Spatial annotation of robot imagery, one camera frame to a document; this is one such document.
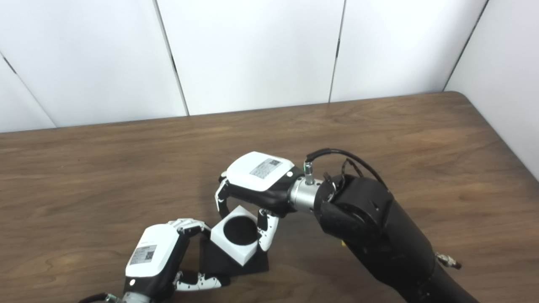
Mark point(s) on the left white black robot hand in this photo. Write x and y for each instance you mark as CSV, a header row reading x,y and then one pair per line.
x,y
153,256

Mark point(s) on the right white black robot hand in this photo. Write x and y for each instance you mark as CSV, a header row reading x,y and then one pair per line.
x,y
259,176

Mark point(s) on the black peg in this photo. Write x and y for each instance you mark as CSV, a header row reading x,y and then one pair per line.
x,y
219,263

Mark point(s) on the white square piece with hole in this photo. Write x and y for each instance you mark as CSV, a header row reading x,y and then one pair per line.
x,y
236,250

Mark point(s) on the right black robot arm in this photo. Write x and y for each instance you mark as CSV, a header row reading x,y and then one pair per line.
x,y
379,235

